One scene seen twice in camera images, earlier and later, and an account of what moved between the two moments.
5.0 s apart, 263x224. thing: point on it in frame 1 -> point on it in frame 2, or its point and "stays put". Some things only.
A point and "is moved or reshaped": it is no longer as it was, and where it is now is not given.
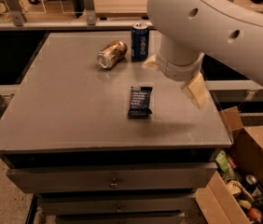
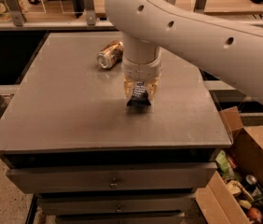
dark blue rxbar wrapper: [140, 99] is moved or reshaped
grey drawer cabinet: [103, 139] stays put
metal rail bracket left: [14, 6] stays put
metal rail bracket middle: [89, 5] stays put
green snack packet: [224, 165] stays put
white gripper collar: [178, 69] -> [141, 70]
